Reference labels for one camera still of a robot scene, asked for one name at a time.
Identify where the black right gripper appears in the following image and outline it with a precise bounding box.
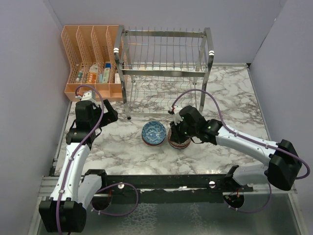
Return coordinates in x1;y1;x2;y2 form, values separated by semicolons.
170;117;198;144

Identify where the blue floral patterned bowl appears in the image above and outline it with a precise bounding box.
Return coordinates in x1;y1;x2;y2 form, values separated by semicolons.
141;121;166;142

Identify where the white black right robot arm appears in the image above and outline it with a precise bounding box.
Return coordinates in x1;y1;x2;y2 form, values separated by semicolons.
169;105;302;191

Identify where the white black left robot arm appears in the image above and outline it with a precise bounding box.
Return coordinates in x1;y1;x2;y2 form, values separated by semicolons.
39;99;118;233

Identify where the steel two-tier dish rack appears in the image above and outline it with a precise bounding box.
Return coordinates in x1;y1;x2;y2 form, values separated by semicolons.
113;25;215;119

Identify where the white pill box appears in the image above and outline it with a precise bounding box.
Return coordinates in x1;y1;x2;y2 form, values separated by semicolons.
114;73;121;84

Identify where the green white box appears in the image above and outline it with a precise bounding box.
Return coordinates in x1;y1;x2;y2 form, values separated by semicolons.
102;68;111;83

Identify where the orange white packet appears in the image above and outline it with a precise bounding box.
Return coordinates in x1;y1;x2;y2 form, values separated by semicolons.
86;64;98;84

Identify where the peach plastic file organizer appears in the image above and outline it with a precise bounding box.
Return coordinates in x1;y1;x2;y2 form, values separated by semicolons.
61;25;122;101

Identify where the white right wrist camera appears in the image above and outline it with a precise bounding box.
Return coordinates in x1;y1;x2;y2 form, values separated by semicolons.
168;105;183;125

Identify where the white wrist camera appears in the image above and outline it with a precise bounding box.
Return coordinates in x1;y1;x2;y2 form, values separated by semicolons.
168;105;183;125
76;90;99;107

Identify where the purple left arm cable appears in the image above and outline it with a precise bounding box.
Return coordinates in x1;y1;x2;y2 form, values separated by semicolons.
56;84;106;233

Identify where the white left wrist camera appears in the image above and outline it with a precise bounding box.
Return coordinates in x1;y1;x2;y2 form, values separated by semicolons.
76;90;99;107

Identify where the black mounting rail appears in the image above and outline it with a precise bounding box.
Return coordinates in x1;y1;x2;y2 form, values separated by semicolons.
83;171;254;205

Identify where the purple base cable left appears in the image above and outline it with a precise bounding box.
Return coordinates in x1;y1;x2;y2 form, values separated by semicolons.
89;182;139;216

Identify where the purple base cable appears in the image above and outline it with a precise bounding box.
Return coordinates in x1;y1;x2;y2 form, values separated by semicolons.
89;182;139;216
226;182;272;213

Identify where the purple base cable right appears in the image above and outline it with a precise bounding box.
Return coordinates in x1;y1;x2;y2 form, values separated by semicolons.
226;182;272;213

